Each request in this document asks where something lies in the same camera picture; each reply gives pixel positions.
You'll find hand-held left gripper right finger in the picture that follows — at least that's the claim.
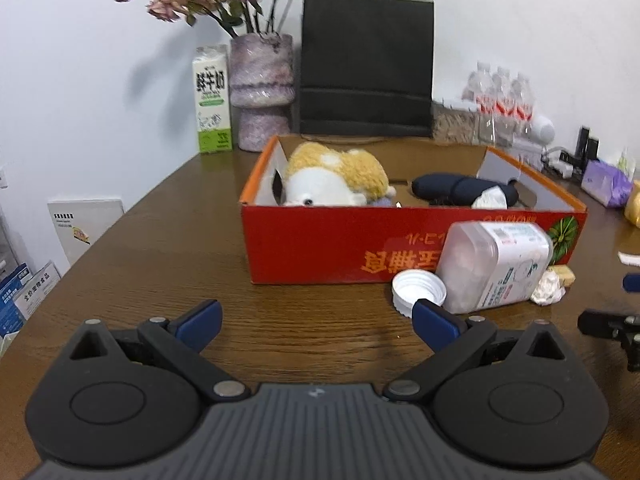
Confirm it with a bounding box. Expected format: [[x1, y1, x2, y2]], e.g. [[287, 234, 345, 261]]
[[385, 299, 566, 402]]

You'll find white round device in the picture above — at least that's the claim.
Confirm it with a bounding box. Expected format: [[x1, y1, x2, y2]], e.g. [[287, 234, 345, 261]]
[[530, 115, 557, 143]]

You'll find white printed box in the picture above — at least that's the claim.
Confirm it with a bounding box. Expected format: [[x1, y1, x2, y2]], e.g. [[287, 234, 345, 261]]
[[12, 260, 62, 322]]

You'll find white green milk carton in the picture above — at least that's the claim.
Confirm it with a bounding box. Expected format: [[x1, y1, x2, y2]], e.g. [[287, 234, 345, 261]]
[[192, 45, 233, 155]]

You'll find plush hamster toy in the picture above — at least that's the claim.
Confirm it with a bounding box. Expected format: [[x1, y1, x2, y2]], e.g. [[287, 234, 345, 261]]
[[282, 142, 397, 208]]

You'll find purple marbled vase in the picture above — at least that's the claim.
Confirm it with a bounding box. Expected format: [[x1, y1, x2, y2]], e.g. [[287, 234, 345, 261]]
[[229, 33, 296, 152]]

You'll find black upright object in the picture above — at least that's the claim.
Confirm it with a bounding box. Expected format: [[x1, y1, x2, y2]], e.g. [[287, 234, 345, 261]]
[[575, 126, 600, 168]]

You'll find navy zip pouch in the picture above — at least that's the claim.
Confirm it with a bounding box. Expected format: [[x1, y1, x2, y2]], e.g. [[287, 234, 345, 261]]
[[411, 172, 521, 208]]

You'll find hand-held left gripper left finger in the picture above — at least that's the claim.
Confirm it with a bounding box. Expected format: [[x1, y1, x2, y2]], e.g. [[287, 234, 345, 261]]
[[70, 300, 250, 402]]

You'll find black paper bag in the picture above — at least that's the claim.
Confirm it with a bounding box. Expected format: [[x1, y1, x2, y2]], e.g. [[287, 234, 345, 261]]
[[298, 0, 435, 138]]

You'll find crumpled white paper ball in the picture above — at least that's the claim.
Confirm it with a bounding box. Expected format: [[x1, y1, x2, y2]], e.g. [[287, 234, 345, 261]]
[[530, 270, 567, 307]]

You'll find white tissue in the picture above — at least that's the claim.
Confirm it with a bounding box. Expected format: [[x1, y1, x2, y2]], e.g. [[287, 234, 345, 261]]
[[471, 186, 510, 209]]

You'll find white power strip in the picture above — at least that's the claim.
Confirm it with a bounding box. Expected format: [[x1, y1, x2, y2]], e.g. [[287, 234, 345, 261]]
[[542, 147, 583, 178]]

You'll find clear water bottle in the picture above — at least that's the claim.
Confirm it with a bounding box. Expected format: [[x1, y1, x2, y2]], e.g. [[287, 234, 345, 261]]
[[510, 72, 535, 126], [490, 65, 514, 116], [462, 61, 494, 113]]

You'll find purple tissue pack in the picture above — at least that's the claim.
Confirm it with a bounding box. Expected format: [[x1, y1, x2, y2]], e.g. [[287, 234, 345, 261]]
[[581, 159, 635, 208]]

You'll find translucent wipes canister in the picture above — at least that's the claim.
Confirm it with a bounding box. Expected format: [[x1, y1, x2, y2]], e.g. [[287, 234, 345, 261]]
[[436, 221, 554, 315]]

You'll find red cardboard box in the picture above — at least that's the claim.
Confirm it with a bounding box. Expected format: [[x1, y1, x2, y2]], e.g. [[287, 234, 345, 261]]
[[239, 135, 588, 285]]

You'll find large white ribbed lid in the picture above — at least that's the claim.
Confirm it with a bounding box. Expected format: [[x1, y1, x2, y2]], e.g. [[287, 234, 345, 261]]
[[391, 269, 447, 320]]

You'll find clear jar of seeds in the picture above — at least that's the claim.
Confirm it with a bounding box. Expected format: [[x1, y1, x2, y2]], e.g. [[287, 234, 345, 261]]
[[432, 101, 481, 146]]

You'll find blue and white box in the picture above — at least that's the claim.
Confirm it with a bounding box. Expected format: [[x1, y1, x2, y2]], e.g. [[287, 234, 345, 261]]
[[0, 265, 33, 341]]

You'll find white tin box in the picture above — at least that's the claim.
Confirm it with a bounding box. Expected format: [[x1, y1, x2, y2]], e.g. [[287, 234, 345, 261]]
[[510, 137, 544, 168]]

